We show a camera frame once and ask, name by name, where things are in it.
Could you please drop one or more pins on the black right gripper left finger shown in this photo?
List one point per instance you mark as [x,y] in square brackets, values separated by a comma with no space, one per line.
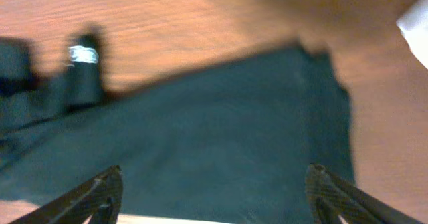
[96,201]

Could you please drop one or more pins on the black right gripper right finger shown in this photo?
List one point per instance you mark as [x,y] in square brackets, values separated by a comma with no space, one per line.
[333,200]

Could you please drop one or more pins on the black t-shirt white logo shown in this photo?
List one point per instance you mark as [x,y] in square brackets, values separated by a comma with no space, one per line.
[228,144]

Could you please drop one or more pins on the white crumpled garment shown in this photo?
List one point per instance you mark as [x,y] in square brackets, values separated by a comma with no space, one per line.
[413,27]

